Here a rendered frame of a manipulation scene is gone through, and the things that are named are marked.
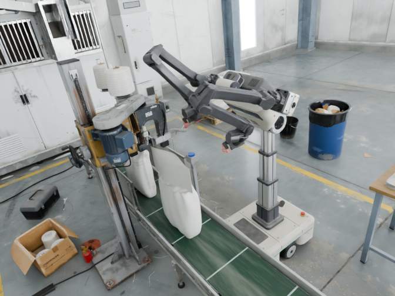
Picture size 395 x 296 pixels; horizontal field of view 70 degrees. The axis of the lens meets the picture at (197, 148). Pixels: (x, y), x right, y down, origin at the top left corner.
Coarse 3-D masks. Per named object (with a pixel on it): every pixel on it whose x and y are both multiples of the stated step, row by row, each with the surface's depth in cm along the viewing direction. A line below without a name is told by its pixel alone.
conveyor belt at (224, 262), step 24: (120, 168) 326; (144, 216) 261; (192, 240) 218; (216, 240) 215; (192, 264) 198; (216, 264) 196; (240, 264) 193; (264, 264) 191; (216, 288) 180; (240, 288) 178; (264, 288) 176; (288, 288) 174
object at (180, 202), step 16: (160, 160) 202; (176, 160) 204; (160, 176) 220; (176, 176) 196; (160, 192) 225; (176, 192) 202; (192, 192) 193; (176, 208) 209; (192, 208) 204; (176, 224) 222; (192, 224) 210
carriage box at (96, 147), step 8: (128, 120) 205; (80, 128) 198; (88, 128) 189; (80, 136) 210; (88, 136) 191; (88, 144) 197; (96, 144) 197; (96, 152) 198; (104, 152) 202; (96, 160) 200
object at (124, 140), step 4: (124, 132) 184; (128, 132) 183; (116, 136) 179; (120, 136) 178; (124, 136) 178; (128, 136) 181; (132, 136) 184; (116, 140) 180; (120, 140) 178; (124, 140) 178; (128, 140) 181; (132, 140) 185; (116, 144) 182; (120, 144) 180; (124, 144) 179; (128, 144) 182; (132, 144) 186; (120, 148) 182; (124, 148) 180
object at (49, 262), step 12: (36, 228) 276; (48, 228) 285; (60, 228) 270; (24, 240) 269; (36, 240) 278; (12, 252) 258; (24, 252) 248; (36, 252) 277; (48, 252) 245; (60, 252) 255; (72, 252) 265; (24, 264) 241; (36, 264) 248; (48, 264) 248; (60, 264) 257; (48, 276) 250
